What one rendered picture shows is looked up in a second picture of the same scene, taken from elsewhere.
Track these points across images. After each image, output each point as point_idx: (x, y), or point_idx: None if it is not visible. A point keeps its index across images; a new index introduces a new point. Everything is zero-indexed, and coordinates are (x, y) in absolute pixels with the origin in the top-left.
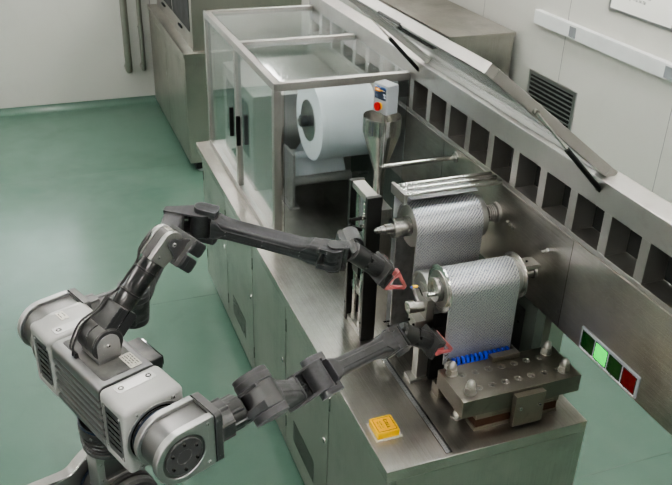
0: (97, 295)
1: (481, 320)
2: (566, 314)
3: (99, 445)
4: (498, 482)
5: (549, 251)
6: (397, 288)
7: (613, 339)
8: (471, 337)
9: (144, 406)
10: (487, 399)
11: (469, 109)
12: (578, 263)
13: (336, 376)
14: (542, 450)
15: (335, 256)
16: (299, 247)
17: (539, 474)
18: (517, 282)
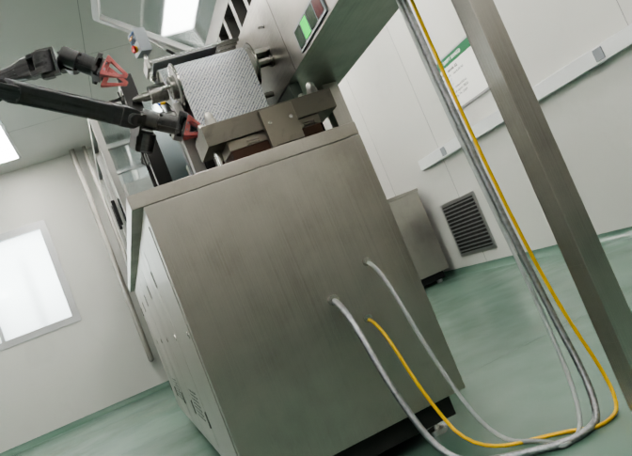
0: None
1: (227, 97)
2: (290, 47)
3: None
4: (284, 205)
5: (263, 24)
6: (118, 75)
7: None
8: (225, 117)
9: None
10: (228, 121)
11: (214, 31)
12: None
13: (11, 83)
14: (318, 160)
15: (39, 55)
16: (11, 65)
17: (334, 193)
18: (245, 55)
